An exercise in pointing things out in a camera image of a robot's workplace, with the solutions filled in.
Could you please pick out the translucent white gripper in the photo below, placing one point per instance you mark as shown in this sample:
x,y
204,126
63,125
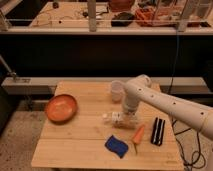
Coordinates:
x,y
129,120

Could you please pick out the white plastic bottle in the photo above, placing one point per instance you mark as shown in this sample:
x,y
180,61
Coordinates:
x,y
114,118

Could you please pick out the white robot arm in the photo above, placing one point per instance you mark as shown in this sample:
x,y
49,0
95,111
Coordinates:
x,y
195,115

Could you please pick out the orange toy carrot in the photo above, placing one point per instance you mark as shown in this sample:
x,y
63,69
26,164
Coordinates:
x,y
138,137

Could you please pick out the blue sponge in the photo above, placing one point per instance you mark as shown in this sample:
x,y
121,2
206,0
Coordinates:
x,y
117,146

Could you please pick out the black white striped eraser block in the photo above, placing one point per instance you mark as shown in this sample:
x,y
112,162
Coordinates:
x,y
158,131

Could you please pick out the translucent plastic cup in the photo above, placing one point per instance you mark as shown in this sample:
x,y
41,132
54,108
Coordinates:
x,y
116,90

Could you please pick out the orange wooden bowl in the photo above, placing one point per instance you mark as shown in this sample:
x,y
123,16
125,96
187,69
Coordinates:
x,y
61,108

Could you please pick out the black object on shelf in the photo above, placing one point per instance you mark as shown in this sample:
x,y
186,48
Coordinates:
x,y
122,19

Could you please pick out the orange basket on shelf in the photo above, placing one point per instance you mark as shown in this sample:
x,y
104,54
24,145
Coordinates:
x,y
145,18

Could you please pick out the metal clamp bracket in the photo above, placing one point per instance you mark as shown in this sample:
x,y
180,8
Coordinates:
x,y
13,74

